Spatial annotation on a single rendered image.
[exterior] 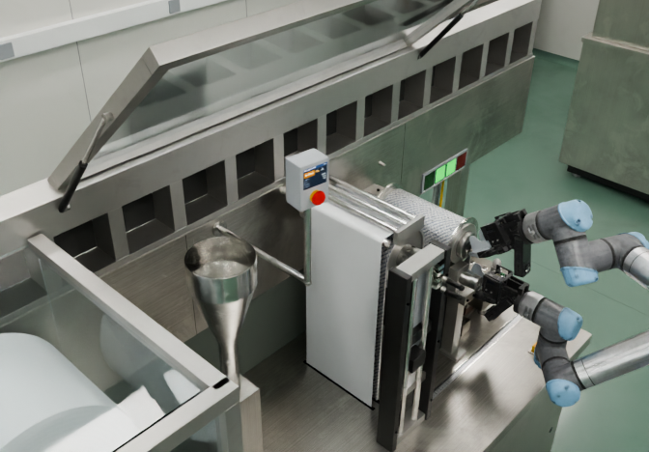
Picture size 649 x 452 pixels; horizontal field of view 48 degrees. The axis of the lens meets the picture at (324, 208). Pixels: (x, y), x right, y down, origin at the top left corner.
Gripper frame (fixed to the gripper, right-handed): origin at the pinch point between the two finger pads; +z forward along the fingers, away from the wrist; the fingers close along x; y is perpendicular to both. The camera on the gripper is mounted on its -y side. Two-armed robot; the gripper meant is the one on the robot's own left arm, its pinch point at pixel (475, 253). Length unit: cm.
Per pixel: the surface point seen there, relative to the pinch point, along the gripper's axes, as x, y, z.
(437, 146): -32.6, 28.6, 24.0
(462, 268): 4.7, -1.5, 2.2
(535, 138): -302, -10, 179
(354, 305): 36.1, 5.3, 9.9
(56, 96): -22, 139, 236
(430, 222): 4.9, 12.9, 4.8
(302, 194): 59, 36, -22
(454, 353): 5.4, -25.0, 19.8
